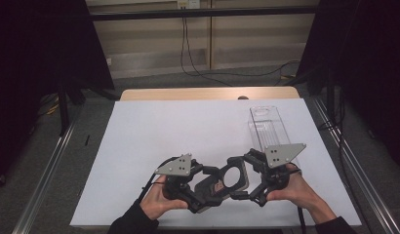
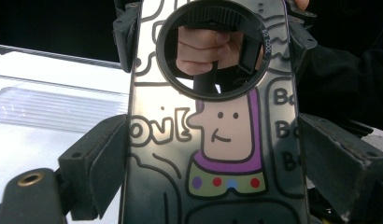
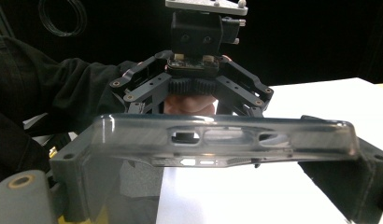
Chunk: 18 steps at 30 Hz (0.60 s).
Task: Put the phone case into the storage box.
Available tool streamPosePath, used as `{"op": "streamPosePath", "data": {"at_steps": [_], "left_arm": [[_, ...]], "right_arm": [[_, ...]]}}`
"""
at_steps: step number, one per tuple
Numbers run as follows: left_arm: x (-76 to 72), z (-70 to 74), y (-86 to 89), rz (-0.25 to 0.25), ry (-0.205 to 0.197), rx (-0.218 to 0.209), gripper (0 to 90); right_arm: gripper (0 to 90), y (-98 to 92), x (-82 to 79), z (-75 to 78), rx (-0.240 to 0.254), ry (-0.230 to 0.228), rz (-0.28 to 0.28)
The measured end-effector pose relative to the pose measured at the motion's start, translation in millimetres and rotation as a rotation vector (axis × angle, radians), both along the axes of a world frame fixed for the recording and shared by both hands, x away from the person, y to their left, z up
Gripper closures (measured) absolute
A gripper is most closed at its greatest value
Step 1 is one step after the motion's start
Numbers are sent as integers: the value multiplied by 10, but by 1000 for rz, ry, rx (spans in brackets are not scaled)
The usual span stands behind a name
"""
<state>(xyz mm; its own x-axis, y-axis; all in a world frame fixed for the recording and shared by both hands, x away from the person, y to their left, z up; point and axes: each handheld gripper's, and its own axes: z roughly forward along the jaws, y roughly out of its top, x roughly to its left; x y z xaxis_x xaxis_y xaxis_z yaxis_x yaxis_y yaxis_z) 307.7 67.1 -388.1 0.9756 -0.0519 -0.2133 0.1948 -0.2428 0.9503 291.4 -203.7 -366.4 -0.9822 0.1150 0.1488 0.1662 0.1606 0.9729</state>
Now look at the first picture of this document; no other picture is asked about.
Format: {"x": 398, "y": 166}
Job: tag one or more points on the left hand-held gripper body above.
{"x": 177, "y": 167}

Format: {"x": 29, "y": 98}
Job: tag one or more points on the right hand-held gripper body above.
{"x": 282, "y": 155}

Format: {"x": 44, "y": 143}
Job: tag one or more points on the dark patterned phone case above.
{"x": 217, "y": 189}

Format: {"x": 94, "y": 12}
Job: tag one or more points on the person's right hand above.
{"x": 295, "y": 191}

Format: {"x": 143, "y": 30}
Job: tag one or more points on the person's left hand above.
{"x": 155, "y": 201}

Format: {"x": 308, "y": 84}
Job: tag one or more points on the clear plastic packaging tray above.
{"x": 269, "y": 130}

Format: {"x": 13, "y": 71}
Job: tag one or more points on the white board sheet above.
{"x": 155, "y": 130}

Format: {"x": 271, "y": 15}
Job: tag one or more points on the dark table grommet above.
{"x": 243, "y": 97}

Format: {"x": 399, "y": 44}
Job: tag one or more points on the wooden table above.
{"x": 188, "y": 93}

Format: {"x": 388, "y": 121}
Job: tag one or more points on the black stand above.
{"x": 331, "y": 97}
{"x": 63, "y": 110}

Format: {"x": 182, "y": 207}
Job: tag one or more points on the black curtain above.
{"x": 42, "y": 48}
{"x": 367, "y": 65}

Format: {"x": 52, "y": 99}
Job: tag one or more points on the black horizontal bar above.
{"x": 204, "y": 13}

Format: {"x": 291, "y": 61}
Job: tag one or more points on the metal floor rail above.
{"x": 42, "y": 185}
{"x": 351, "y": 162}

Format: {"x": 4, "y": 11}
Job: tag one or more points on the white wall socket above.
{"x": 188, "y": 4}

